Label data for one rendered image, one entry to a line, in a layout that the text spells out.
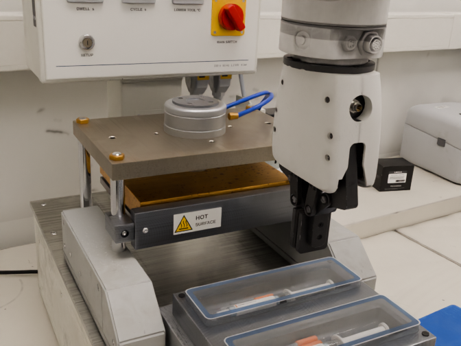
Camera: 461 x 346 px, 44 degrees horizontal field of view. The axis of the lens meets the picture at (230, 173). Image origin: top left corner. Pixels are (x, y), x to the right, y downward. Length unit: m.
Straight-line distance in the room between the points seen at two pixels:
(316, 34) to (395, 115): 1.32
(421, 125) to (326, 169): 1.21
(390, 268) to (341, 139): 0.78
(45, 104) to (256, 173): 0.56
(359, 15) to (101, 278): 0.36
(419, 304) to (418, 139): 0.67
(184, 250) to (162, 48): 0.29
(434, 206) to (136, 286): 0.99
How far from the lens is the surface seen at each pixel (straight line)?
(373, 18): 0.45
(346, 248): 0.72
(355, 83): 0.44
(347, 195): 0.47
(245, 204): 0.68
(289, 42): 0.45
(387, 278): 1.17
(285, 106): 0.49
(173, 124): 0.70
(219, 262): 0.78
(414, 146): 1.68
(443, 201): 1.48
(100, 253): 0.66
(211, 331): 0.54
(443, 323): 1.07
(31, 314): 1.02
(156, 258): 0.79
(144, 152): 0.64
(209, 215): 0.66
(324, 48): 0.44
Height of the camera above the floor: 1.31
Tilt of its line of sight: 20 degrees down
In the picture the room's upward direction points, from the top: 3 degrees clockwise
